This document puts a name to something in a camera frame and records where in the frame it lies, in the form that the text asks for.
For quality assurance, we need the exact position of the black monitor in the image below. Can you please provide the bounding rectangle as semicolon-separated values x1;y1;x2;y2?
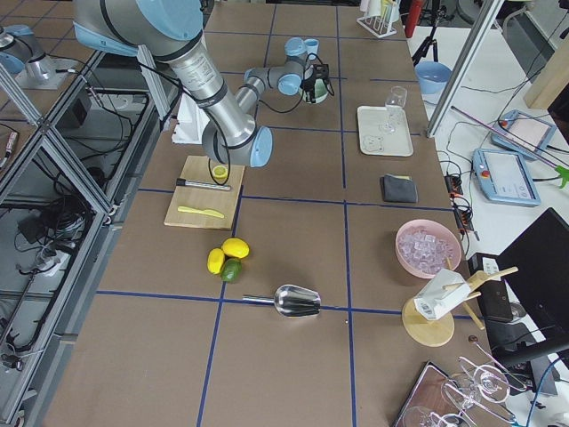
496;207;568;367

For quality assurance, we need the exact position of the green bowl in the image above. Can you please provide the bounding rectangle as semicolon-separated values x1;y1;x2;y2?
299;86;328;104

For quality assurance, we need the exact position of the blue teach pendant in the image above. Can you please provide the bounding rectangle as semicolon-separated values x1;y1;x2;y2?
492;109;557;160
472;149;541;206

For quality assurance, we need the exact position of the green lime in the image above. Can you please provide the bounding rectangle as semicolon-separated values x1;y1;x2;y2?
220;258;242;282

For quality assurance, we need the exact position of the grey folded cloth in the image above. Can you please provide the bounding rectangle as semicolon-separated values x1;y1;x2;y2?
380;174;418;203

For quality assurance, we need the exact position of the white wire cup rack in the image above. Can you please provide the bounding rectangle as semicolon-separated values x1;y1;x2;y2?
357;0;399;39

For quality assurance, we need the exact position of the round wooden stand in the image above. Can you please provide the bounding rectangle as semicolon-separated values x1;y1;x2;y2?
402;267;518;347

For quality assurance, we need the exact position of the light blue plastic cup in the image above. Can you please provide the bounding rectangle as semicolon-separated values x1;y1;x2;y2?
304;38;319;56

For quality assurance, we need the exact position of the blue bowl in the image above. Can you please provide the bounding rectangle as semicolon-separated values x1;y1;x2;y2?
414;61;453;95

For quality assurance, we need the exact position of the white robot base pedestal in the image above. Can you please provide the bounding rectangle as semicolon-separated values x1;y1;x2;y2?
172;93;210;145

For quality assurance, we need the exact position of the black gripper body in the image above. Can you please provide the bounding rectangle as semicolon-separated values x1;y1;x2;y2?
307;64;330;88

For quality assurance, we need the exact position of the near blue teach pendant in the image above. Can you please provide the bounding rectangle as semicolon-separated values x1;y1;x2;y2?
472;149;541;206

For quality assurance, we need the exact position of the yellow plastic knife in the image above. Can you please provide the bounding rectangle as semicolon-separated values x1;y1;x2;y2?
177;205;225;219

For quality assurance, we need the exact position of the yellow lemon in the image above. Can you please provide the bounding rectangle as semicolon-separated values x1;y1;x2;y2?
206;248;226;275
221;238;250;259

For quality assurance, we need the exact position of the steel ice scoop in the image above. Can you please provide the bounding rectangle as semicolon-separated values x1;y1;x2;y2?
243;284;321;318

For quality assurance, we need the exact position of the aluminium frame post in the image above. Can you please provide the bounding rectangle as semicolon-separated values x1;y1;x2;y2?
426;0;504;138

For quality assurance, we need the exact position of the cream bear serving tray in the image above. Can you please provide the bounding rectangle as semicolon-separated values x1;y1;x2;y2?
357;106;413;157

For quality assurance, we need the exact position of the white carton on stand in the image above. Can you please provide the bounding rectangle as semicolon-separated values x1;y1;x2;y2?
413;269;470;321

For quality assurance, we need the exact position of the far blue teach pendant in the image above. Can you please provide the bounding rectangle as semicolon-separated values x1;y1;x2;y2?
492;109;557;160

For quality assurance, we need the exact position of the lemon half slice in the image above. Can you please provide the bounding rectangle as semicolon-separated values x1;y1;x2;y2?
212;165;228;181

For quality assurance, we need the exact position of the red cylinder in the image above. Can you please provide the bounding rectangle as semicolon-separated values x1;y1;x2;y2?
405;0;423;38

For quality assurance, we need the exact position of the clear wine glass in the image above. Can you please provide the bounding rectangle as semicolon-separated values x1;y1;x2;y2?
380;85;407;134

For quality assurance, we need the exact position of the pink bowl with ice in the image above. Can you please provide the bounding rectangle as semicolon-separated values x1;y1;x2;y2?
395;219;462;278

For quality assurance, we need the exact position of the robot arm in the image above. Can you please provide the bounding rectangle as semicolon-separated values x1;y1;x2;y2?
74;0;330;167

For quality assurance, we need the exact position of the steel muddler rod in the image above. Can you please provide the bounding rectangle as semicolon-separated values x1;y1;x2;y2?
175;178;232;191

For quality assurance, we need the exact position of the reacher grabber stick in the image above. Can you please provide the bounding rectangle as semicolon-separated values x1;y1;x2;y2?
450;106;568;189

